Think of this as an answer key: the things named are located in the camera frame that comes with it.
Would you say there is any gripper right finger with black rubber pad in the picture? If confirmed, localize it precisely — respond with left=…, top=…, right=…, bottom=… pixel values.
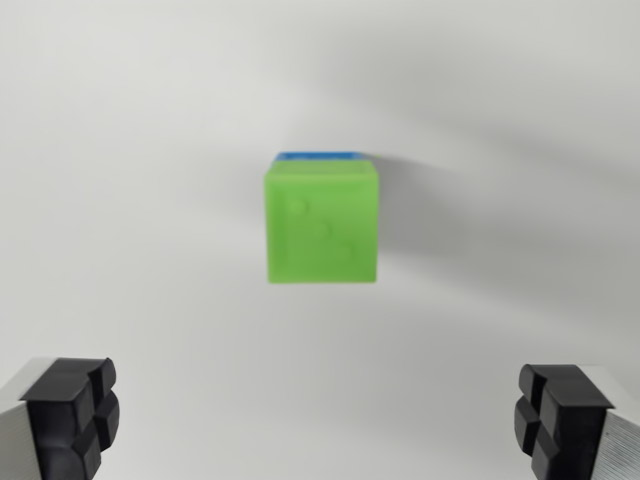
left=513, top=363, right=640, bottom=480

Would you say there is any green soft toy cube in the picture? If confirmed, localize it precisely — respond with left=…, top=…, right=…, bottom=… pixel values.
left=263, top=160, right=380, bottom=286

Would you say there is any gripper left finger with black rubber pad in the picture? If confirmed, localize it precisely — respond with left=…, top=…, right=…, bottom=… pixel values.
left=0, top=356, right=122, bottom=480

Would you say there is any blue soft toy cube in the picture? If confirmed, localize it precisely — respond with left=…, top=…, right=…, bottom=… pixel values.
left=271, top=150, right=384, bottom=164

